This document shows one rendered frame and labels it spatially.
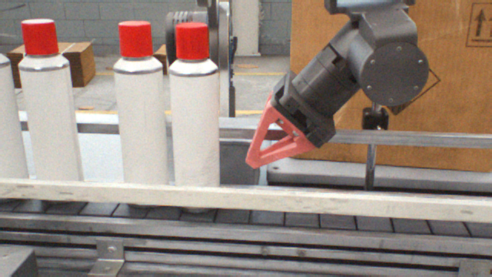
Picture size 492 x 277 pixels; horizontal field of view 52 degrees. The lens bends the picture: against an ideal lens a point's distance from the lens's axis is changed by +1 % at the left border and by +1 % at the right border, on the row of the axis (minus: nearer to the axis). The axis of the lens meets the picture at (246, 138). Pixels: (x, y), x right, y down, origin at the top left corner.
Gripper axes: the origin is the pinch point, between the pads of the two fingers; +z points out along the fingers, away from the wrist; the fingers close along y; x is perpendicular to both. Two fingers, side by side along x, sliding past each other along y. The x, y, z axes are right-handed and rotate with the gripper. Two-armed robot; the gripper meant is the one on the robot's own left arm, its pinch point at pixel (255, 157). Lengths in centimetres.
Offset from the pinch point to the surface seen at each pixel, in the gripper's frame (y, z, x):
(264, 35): -549, 81, 20
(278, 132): -2.8, -3.1, 0.6
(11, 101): 0.8, 13.3, -24.6
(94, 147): -27.4, 28.5, -16.3
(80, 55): -374, 175, -100
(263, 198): 4.4, 1.3, 2.8
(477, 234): 4.2, -10.8, 21.5
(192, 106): 3.1, -1.0, -9.1
